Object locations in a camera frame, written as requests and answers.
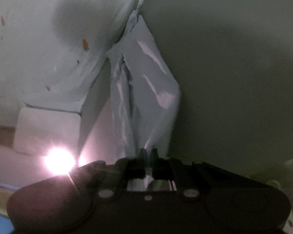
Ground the carrot printed pale sheet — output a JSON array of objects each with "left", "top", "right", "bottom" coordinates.
[{"left": 0, "top": 0, "right": 163, "bottom": 114}]

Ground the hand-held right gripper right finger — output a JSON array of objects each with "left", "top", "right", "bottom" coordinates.
[{"left": 150, "top": 148, "right": 211, "bottom": 198}]

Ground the blue object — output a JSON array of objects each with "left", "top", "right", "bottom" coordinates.
[{"left": 0, "top": 210, "right": 14, "bottom": 234}]

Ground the pale blue garment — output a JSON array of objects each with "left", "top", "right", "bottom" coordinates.
[{"left": 107, "top": 15, "right": 181, "bottom": 192}]

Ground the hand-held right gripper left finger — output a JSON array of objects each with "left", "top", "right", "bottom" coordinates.
[{"left": 73, "top": 148, "right": 147, "bottom": 198}]

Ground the grey mat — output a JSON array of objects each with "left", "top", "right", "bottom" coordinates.
[{"left": 0, "top": 95, "right": 120, "bottom": 191}]

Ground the bright lamp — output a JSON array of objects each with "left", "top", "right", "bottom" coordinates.
[{"left": 42, "top": 146, "right": 87, "bottom": 176}]

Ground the white foam slab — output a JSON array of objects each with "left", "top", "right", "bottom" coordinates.
[{"left": 13, "top": 58, "right": 111, "bottom": 157}]

